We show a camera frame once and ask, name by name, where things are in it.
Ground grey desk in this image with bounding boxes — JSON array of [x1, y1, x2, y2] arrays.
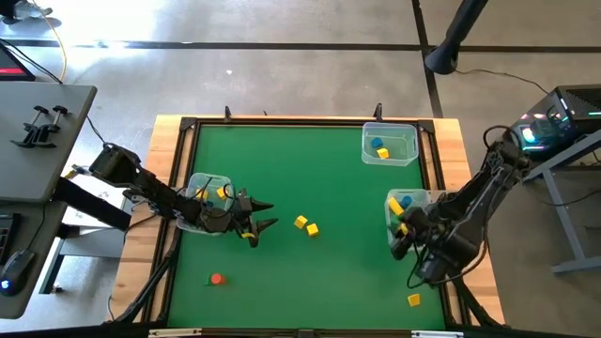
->
[[0, 83, 99, 320]]

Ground black computer case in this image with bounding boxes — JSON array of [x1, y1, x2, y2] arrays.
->
[[501, 84, 601, 164]]

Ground yellow cable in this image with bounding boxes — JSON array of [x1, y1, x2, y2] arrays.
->
[[30, 0, 69, 84]]

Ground wooden table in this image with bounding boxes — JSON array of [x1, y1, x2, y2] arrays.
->
[[108, 115, 507, 330]]

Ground black pole stand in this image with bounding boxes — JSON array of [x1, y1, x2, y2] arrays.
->
[[424, 0, 489, 76]]

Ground long yellow block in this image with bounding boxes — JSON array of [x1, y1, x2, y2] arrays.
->
[[387, 195, 406, 217]]

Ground black table frame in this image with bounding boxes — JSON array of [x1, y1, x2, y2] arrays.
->
[[105, 115, 506, 338]]

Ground clear plastic bin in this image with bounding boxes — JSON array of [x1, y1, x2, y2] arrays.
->
[[383, 188, 433, 250], [176, 172, 236, 236], [361, 121, 420, 168]]

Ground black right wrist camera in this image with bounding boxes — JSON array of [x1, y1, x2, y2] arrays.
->
[[415, 255, 450, 285]]

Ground black keyboard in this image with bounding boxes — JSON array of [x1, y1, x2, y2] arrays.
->
[[0, 213, 15, 264]]

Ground cream label strip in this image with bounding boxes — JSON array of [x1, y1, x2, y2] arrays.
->
[[148, 327, 203, 338]]

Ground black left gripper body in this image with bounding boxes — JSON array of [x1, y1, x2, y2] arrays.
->
[[199, 190, 259, 249]]

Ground green table mat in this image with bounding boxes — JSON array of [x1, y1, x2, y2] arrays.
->
[[166, 124, 447, 330]]

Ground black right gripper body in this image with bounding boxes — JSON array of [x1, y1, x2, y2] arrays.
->
[[412, 206, 452, 257]]

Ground black desk clamp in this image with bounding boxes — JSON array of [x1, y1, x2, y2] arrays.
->
[[9, 104, 51, 149], [32, 105, 69, 149]]

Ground black computer mouse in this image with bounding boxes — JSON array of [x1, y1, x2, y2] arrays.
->
[[0, 248, 37, 298]]

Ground person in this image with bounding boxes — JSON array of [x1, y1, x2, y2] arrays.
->
[[0, 0, 54, 23]]

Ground grey metal table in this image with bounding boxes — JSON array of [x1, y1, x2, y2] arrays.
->
[[518, 129, 601, 276]]

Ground black screen with red stripe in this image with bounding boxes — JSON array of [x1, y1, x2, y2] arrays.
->
[[0, 44, 37, 84]]

